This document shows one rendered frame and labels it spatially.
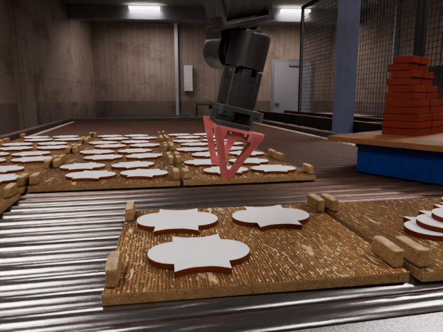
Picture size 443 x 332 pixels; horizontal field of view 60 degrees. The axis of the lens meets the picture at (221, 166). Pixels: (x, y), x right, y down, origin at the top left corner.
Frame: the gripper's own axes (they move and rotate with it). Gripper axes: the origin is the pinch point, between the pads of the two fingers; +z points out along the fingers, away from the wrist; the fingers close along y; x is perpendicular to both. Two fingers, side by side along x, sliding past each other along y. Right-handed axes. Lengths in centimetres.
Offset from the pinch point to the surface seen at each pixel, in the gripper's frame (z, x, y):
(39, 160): 27, -48, -90
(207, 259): 12.4, -0.3, 6.5
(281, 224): 9.8, 14.8, -7.1
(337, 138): -5, 52, -66
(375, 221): 6.6, 33.7, -8.0
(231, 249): 11.7, 3.6, 3.3
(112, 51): -58, -135, -978
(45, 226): 22.6, -27.9, -21.0
